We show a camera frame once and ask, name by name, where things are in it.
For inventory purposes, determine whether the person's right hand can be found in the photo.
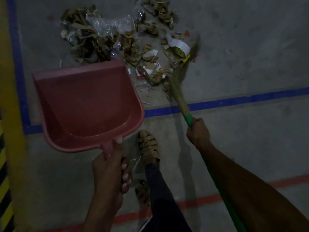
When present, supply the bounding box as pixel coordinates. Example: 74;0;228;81
186;117;211;151

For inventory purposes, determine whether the person's left hand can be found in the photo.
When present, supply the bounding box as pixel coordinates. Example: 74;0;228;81
91;137;132;208

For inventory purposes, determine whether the grass broom with green handle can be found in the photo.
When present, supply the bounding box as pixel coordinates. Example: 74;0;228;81
168;36;247;232

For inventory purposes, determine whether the pink plastic dustpan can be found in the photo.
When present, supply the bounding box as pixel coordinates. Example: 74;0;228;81
33;58;145;160

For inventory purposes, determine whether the person's left forearm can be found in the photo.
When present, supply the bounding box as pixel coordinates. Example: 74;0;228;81
81;188;124;232

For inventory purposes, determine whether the person's right forearm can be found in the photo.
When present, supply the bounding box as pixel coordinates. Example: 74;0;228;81
197;142;309;232

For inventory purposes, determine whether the person's dark trouser leg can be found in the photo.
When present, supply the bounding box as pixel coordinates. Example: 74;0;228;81
140;163;192;232

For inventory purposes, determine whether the white tape roll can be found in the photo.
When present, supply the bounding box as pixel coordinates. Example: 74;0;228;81
167;34;191;59

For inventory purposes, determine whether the pile of torn cardboard scraps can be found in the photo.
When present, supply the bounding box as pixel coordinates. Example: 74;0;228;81
60;0;193;96

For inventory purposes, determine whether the crumpled clear plastic wrap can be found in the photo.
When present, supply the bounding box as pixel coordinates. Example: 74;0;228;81
86;7;145;58

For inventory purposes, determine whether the beige strappy sandal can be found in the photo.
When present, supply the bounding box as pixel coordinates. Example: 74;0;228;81
138;130;160;168
135;179;150;208

